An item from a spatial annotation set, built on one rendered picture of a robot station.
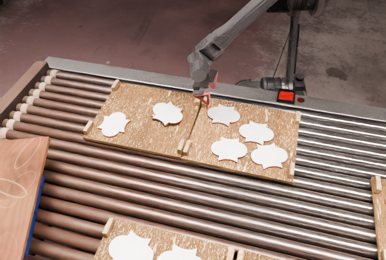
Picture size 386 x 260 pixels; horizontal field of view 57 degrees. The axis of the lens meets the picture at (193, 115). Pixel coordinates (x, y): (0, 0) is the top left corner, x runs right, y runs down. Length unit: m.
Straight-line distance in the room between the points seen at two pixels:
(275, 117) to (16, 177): 0.99
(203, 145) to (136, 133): 0.28
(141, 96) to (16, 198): 0.66
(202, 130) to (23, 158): 0.66
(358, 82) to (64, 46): 2.75
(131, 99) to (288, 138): 0.69
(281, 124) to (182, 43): 2.23
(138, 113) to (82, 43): 2.31
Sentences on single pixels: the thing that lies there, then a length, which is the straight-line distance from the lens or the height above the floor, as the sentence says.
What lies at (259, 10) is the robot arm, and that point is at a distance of 1.25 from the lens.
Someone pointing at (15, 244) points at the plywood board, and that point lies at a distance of 1.17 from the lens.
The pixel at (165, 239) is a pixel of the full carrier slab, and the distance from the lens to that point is 1.18.
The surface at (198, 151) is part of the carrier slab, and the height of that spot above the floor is 0.94.
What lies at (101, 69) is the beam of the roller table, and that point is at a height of 0.92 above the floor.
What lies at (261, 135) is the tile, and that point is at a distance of 1.41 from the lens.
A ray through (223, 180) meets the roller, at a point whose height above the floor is 0.91.
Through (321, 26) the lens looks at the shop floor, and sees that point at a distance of 3.99.
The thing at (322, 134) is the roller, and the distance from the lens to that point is 1.51.
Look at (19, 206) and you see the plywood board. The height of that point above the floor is 1.04.
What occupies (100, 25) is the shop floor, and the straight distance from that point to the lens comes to 3.99.
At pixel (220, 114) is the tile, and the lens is 1.48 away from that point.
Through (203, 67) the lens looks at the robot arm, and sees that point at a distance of 1.26.
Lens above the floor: 2.00
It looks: 46 degrees down
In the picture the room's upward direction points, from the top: 2 degrees counter-clockwise
